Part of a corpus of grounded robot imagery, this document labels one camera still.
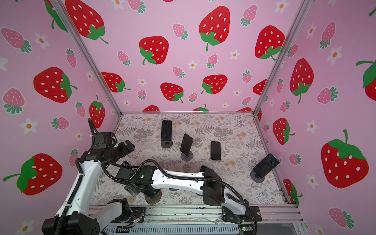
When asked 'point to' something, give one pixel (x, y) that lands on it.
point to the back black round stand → (167, 144)
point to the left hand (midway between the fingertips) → (129, 148)
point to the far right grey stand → (255, 177)
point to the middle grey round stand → (187, 158)
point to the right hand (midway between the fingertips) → (135, 186)
